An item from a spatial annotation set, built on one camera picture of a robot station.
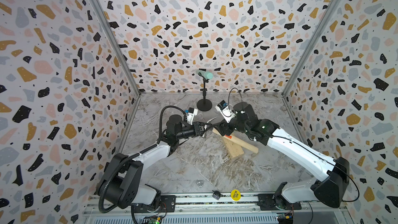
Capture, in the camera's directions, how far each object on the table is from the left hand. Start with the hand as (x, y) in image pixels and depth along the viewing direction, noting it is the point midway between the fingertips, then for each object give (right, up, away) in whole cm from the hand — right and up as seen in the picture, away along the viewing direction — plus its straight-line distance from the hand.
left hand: (214, 127), depth 77 cm
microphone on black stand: (-6, +12, +37) cm, 39 cm away
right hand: (+3, +4, -2) cm, 5 cm away
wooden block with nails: (+12, -14, +13) cm, 23 cm away
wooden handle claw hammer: (+9, -6, +3) cm, 11 cm away
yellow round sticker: (+10, -33, 0) cm, 35 cm away
